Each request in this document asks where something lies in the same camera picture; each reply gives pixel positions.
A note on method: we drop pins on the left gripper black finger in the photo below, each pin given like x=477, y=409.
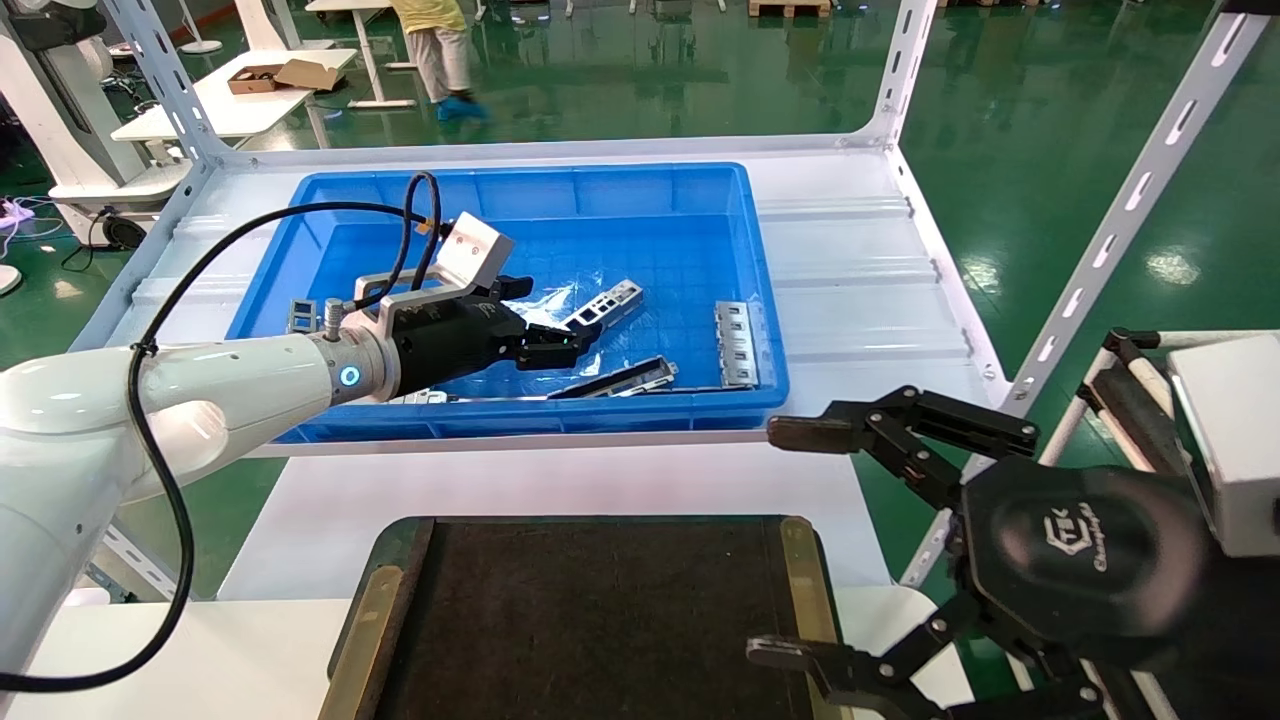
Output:
x=555, y=348
x=512, y=288

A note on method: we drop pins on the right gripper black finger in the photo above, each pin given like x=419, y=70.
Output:
x=900, y=670
x=900, y=425

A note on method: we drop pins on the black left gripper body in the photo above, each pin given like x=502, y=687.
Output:
x=450, y=345

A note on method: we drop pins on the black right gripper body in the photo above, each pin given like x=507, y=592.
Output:
x=1080, y=550

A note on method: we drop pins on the grey perforated metal part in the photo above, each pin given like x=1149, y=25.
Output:
x=303, y=316
x=610, y=303

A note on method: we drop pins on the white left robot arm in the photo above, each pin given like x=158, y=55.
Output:
x=200, y=390

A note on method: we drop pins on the dark long metal part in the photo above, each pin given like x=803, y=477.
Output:
x=625, y=378

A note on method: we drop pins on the black container with brass edges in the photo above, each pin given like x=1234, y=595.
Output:
x=600, y=620

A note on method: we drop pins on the clear plastic film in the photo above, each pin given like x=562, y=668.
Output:
x=545, y=305

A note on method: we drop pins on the blue plastic bin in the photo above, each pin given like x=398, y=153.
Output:
x=650, y=250

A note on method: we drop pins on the person in yellow shirt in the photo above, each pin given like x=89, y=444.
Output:
x=440, y=50

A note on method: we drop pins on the white desk with legs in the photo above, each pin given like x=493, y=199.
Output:
x=375, y=60

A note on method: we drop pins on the open cardboard box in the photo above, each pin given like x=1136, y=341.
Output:
x=285, y=76

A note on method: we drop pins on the white work table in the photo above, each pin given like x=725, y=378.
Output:
x=240, y=110

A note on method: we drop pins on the wooden pallet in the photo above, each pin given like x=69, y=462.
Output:
x=790, y=8

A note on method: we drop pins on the white machine base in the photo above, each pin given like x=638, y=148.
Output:
x=70, y=120

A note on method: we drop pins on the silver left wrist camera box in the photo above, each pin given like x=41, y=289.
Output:
x=472, y=250

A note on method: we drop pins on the pipe frame cart black shelves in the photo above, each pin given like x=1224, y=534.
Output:
x=1130, y=410

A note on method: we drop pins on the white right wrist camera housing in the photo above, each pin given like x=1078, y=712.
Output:
x=1235, y=440

